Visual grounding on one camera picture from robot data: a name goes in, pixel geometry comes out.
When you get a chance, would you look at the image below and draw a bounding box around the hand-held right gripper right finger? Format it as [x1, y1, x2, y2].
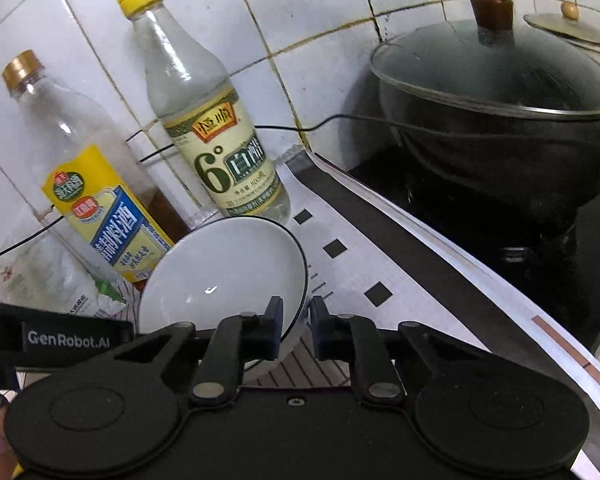
[310, 296, 483, 403]

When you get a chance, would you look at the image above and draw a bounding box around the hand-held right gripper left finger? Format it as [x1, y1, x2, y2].
[114, 296, 284, 408]

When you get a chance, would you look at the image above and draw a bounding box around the white ribbed bowl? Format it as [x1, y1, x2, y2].
[137, 215, 309, 380]

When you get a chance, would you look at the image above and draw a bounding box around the white plastic packet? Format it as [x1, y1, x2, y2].
[0, 240, 131, 321]

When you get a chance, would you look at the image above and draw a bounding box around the striped white tablecloth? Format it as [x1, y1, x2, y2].
[115, 147, 600, 480]

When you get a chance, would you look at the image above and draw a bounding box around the cooking wine bottle yellow label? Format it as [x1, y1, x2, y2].
[1, 50, 191, 293]

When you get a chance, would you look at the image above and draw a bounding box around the clear vinegar bottle yellow cap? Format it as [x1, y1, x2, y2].
[116, 0, 291, 218]

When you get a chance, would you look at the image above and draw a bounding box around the black wok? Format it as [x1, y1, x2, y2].
[377, 80, 600, 221]

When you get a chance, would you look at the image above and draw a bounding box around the black gas stove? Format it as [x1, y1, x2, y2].
[350, 150, 600, 348]

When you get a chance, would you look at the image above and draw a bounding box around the glass wok lid brown knob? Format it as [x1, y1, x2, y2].
[370, 0, 600, 121]

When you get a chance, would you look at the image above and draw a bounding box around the metal pot lid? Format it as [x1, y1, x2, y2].
[523, 1, 600, 57]

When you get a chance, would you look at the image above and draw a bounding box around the thin black charger cable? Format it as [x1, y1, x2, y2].
[0, 112, 600, 268]

